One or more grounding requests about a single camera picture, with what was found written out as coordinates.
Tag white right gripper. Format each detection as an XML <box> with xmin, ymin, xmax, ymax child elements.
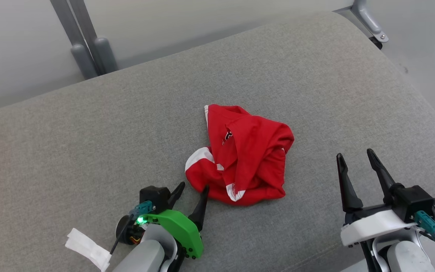
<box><xmin>336</xmin><ymin>148</ymin><xmax>435</xmax><ymax>248</ymax></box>

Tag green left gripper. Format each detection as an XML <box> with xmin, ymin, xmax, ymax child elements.
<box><xmin>116</xmin><ymin>182</ymin><xmax>210</xmax><ymax>260</ymax></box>

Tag red basketball shorts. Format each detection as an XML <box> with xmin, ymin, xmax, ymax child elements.
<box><xmin>185</xmin><ymin>104</ymin><xmax>295</xmax><ymax>207</ymax></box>

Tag grey partition end support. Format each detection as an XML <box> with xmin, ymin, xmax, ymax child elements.
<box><xmin>350</xmin><ymin>0</ymin><xmax>389</xmax><ymax>50</ymax></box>

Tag left black cable teal plug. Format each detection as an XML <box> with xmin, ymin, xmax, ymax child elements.
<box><xmin>109</xmin><ymin>201</ymin><xmax>154</xmax><ymax>255</ymax></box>

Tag white paper cable tag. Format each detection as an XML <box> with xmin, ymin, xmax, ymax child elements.
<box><xmin>65</xmin><ymin>227</ymin><xmax>112</xmax><ymax>272</ymax></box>

